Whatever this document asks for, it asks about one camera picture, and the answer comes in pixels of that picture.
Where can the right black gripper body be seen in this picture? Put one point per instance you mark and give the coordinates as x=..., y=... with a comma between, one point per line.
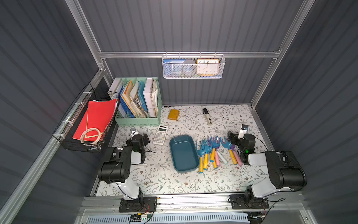
x=236, y=138

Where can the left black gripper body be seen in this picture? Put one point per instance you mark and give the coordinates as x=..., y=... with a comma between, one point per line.
x=139, y=139

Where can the light blue rake pale handle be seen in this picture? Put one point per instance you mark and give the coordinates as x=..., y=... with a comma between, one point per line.
x=219, y=153

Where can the teal plastic storage box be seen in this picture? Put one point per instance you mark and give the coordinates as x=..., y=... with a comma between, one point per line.
x=184, y=154

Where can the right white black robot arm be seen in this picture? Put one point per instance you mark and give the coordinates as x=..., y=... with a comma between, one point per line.
x=284, y=171

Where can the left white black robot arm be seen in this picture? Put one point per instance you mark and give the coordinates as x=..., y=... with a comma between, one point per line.
x=117, y=170

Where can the white calculator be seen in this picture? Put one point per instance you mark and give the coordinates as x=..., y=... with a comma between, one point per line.
x=160, y=135

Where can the mint green file organizer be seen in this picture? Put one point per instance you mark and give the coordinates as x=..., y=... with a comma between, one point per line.
x=132, y=109

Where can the red folder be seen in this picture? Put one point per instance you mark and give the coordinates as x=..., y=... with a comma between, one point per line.
x=95, y=121

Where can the white book in organizer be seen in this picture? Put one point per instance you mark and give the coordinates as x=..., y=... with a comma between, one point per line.
x=148, y=97

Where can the black white marker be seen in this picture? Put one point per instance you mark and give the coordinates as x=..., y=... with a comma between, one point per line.
x=207, y=116

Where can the blue book in basket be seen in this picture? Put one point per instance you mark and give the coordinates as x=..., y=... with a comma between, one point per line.
x=172, y=67

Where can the yellow alarm clock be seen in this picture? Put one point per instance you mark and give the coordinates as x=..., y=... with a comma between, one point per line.
x=208, y=67

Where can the grey tape roll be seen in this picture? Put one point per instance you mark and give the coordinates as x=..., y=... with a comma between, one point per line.
x=189, y=68

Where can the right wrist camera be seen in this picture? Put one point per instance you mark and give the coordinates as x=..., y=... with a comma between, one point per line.
x=243, y=130

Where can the black wire wall basket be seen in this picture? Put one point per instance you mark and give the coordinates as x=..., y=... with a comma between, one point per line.
x=69, y=125

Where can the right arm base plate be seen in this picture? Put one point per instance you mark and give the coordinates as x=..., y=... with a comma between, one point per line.
x=242, y=202

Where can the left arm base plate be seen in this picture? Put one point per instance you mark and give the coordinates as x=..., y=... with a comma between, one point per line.
x=140, y=205

